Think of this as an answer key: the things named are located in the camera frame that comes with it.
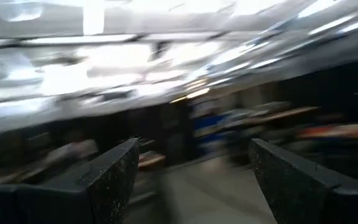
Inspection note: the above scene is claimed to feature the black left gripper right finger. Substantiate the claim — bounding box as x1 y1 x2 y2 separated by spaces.
249 138 358 224

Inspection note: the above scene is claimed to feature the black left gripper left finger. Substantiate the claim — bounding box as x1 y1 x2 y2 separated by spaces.
0 138 140 224

